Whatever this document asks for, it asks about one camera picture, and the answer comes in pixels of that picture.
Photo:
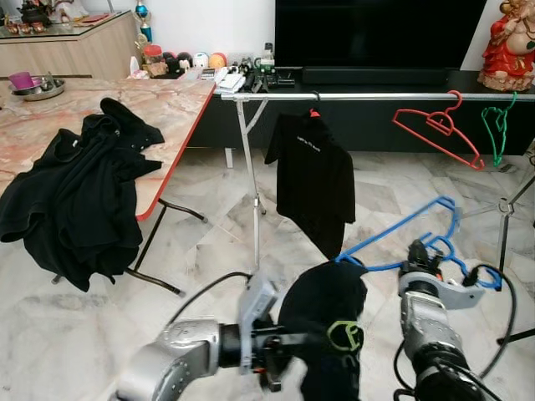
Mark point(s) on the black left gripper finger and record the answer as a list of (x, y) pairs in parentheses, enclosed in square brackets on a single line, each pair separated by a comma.
[(305, 339)]

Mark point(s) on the black logo T-shirt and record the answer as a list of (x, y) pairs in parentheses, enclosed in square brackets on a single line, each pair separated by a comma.
[(322, 334)]

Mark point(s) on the blue plastic hanger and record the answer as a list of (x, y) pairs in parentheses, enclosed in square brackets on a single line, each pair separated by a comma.
[(391, 228)]

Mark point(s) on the red plastic hanger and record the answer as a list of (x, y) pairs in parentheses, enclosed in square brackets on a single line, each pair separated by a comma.
[(478, 163)]

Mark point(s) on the green plastic hanger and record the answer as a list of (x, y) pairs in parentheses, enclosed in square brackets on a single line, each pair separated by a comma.
[(494, 157)]

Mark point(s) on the black folding chair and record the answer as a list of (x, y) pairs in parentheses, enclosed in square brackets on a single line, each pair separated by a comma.
[(518, 336)]

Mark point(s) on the black shirt red collar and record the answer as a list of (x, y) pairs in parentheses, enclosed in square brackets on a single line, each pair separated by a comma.
[(313, 184)]

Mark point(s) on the black TV cabinet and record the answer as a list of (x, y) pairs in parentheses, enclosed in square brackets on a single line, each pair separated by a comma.
[(368, 125)]

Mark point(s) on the silver clothes rack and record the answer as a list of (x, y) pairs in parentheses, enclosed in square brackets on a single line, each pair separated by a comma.
[(368, 96)]

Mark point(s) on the black soundbar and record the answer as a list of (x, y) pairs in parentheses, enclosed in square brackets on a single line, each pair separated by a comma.
[(376, 76)]

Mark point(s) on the red Buddha statue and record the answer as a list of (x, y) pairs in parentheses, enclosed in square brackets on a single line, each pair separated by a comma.
[(508, 50)]

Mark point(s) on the black television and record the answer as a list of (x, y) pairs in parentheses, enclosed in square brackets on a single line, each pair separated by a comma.
[(376, 33)]

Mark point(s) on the black hoodie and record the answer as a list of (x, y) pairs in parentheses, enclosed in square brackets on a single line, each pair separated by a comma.
[(75, 200)]

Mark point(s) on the green mug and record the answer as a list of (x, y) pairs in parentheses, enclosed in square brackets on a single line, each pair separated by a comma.
[(266, 60)]

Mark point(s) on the white paper stack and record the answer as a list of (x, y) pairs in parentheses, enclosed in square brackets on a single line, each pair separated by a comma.
[(230, 81)]

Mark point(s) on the marble pattern folding table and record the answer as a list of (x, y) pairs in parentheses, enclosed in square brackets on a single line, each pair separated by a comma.
[(167, 109)]

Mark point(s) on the white blue ball toy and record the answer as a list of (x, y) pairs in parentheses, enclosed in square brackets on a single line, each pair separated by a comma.
[(201, 60)]

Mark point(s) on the black red ball toy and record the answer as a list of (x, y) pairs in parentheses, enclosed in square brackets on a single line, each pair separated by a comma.
[(177, 63)]

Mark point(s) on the tissue pack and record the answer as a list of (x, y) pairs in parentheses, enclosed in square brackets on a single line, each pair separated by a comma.
[(134, 68)]

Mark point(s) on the red lidded jar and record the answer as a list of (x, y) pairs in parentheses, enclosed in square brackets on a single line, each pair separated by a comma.
[(152, 60)]

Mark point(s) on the metal bowl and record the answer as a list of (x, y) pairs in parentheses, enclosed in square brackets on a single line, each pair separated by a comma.
[(48, 90)]

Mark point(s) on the gold blue trophy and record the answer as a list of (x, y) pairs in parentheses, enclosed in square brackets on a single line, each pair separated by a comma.
[(144, 21)]

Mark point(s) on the wooden sideboard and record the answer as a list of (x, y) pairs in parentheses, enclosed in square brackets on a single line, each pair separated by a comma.
[(75, 54)]

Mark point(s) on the purple cup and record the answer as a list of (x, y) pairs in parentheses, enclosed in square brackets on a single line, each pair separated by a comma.
[(21, 80)]

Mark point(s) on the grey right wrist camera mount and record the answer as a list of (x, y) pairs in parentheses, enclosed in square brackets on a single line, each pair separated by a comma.
[(451, 292)]

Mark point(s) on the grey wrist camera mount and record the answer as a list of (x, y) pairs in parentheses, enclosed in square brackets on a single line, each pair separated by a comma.
[(451, 292), (257, 301)]

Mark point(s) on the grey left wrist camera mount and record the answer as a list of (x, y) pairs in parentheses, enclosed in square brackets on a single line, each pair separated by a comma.
[(257, 301)]

